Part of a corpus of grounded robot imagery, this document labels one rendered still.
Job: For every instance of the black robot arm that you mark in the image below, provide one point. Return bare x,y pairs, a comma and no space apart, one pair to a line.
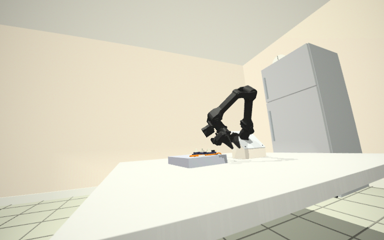
215,116

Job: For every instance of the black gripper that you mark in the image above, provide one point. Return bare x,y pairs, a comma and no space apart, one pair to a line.
225,136

